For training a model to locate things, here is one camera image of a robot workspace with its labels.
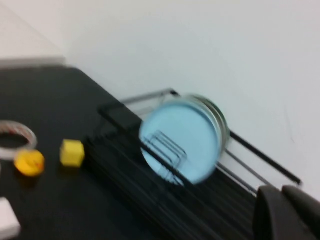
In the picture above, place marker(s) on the white rectangular block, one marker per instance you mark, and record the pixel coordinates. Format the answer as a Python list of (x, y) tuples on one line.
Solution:
[(8, 217)]

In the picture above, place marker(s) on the white adhesive tape roll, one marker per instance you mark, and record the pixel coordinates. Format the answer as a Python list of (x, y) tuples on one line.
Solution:
[(15, 125)]

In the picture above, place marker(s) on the white plate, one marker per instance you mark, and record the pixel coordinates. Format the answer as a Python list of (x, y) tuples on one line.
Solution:
[(220, 132)]

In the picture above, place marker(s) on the white ledge board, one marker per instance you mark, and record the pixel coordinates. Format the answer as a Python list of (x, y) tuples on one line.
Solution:
[(30, 62)]

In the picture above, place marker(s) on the yellow rubber duck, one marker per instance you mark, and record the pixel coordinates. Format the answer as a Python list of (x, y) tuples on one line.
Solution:
[(28, 163)]

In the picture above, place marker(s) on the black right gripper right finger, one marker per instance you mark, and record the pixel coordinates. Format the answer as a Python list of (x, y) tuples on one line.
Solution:
[(307, 215)]

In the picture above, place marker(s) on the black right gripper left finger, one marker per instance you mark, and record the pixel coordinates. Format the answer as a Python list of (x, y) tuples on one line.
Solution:
[(270, 217)]

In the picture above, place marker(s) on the green plate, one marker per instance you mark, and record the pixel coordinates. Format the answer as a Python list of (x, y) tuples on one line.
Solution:
[(227, 132)]

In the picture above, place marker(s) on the yellow foam cube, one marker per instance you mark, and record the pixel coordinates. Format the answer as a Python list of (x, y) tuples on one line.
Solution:
[(72, 153)]

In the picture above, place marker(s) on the light blue plate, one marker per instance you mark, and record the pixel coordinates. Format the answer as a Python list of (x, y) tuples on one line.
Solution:
[(180, 130)]

